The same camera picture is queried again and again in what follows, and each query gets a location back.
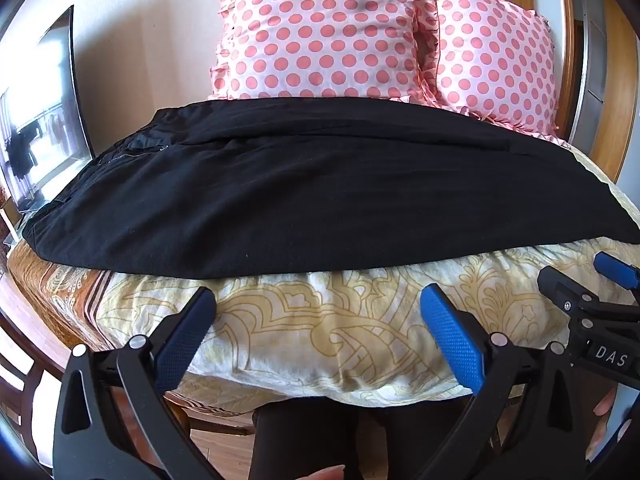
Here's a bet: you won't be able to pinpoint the person's right hand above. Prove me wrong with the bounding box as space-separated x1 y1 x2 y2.
594 389 617 417

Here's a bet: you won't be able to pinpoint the yellow patterned bedspread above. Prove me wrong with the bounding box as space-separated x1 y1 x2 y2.
7 147 640 417

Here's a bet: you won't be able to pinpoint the flat screen television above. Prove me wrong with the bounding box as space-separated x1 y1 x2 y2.
0 5 97 212

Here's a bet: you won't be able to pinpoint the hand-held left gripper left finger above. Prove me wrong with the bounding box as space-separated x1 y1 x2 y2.
50 287 226 480

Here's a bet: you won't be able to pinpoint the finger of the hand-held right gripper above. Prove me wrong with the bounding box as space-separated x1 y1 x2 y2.
538 266 603 317
594 251 640 307

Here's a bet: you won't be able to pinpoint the pink polka dot pillow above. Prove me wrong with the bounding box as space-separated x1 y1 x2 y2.
207 0 443 107
427 0 572 150

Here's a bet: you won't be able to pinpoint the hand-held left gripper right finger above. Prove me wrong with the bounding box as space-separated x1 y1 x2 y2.
415 284 599 480

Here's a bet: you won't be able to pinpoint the person's left hand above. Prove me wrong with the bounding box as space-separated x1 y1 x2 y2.
306 465 347 480

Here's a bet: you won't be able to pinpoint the wooden bed frame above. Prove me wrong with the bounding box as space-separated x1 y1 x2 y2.
162 389 257 437

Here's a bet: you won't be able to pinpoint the person's legs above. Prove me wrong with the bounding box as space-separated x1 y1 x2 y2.
250 395 473 480

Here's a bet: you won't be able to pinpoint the black pants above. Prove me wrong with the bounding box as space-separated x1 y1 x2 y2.
24 96 640 281

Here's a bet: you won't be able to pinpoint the dark wooden chair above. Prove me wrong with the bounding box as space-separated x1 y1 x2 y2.
0 265 68 413

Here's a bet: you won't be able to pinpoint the wooden headboard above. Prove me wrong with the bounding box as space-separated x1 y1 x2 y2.
492 0 632 183

